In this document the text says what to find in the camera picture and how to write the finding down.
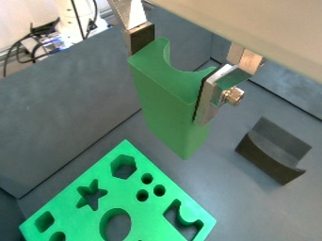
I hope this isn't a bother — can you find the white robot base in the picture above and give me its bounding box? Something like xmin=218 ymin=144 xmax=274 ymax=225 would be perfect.
xmin=39 ymin=0 xmax=109 ymax=53

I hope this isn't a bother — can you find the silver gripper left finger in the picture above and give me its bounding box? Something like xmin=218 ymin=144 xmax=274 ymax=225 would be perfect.
xmin=107 ymin=0 xmax=155 ymax=55

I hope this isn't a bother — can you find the green shape sorter board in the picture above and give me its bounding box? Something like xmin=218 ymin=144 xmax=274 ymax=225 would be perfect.
xmin=20 ymin=140 xmax=217 ymax=241

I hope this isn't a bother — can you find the dark grey arch holder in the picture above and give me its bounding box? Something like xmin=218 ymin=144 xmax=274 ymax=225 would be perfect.
xmin=236 ymin=117 xmax=312 ymax=185

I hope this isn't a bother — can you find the black cable bundle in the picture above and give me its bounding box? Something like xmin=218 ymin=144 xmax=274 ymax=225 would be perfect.
xmin=3 ymin=22 xmax=60 ymax=78

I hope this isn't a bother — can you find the green arch block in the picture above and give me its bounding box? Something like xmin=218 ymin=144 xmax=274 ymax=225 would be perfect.
xmin=129 ymin=38 xmax=215 ymax=160

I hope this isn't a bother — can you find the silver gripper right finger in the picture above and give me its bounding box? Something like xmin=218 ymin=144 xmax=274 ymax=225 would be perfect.
xmin=194 ymin=43 xmax=265 ymax=126

